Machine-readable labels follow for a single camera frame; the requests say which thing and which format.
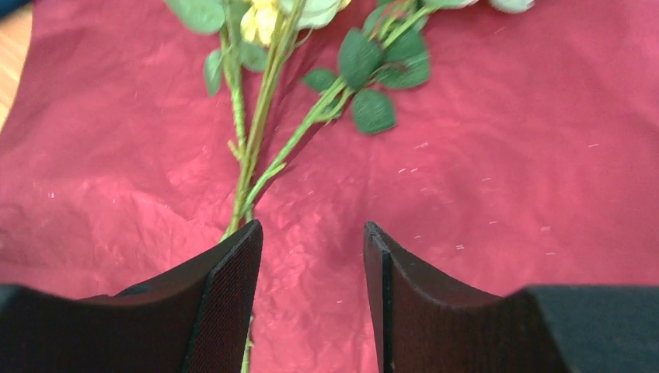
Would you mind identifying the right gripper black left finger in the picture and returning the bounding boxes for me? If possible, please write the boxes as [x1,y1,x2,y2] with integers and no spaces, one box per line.
[1,221,263,372]

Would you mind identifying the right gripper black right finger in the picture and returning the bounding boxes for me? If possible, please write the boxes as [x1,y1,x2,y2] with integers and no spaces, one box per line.
[364,221,658,373]

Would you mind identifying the pink yellow flower bunch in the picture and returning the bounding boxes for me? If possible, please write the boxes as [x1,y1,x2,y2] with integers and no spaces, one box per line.
[163,0,536,373]

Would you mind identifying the maroon wrapping paper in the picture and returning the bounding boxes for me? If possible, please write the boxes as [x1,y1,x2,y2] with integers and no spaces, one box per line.
[1,1,658,372]

